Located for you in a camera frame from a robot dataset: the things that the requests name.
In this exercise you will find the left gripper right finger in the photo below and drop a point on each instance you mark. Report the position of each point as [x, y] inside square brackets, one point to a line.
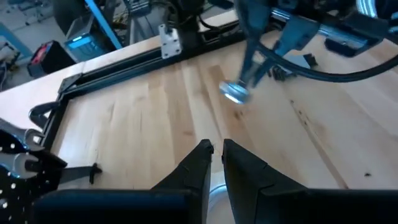
[295, 205]

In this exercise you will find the metal table frame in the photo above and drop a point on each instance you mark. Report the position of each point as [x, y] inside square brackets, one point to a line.
[104, 25]

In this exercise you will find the silver mounting plate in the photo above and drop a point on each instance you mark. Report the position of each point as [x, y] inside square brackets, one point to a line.
[170, 43]

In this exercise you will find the black aluminium table frame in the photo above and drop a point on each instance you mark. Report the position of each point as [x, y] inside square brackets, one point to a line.
[140, 63]

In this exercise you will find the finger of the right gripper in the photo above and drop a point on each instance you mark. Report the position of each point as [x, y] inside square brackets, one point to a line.
[292, 40]
[253, 18]

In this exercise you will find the black open crate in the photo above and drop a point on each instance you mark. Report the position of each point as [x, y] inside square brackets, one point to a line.
[93, 46]

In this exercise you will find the light wooden desk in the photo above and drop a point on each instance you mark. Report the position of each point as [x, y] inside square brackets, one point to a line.
[28, 93]

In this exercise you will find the black case with red lid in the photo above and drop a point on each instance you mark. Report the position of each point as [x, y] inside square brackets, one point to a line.
[53, 62]

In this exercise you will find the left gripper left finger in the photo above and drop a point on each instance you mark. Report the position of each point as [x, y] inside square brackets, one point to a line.
[140, 205]

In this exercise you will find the white tape roll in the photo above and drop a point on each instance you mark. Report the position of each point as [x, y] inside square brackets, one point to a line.
[217, 199]

